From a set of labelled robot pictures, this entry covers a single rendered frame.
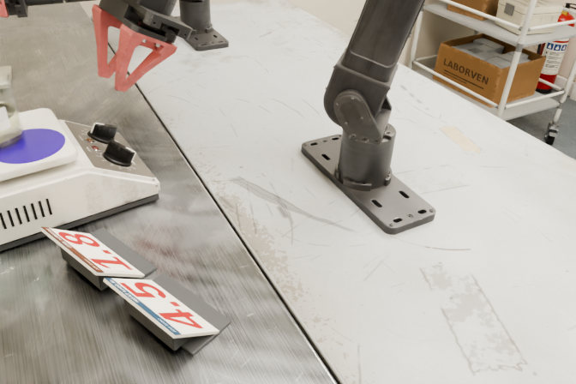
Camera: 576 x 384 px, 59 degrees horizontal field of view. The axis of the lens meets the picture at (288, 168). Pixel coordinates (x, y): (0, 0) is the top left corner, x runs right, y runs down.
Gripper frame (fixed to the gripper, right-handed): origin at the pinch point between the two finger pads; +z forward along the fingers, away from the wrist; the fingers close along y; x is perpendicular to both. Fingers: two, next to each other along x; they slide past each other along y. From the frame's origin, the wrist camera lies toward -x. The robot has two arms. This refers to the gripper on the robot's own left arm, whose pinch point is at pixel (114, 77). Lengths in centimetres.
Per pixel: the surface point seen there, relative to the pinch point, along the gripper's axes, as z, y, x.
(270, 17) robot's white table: -14, -30, 58
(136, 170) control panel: 7.2, 8.5, 0.8
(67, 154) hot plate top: 6.5, 7.5, -7.5
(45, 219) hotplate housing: 13.7, 8.4, -7.7
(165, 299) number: 10.9, 24.6, -5.8
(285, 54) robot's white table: -9.2, -11.8, 44.3
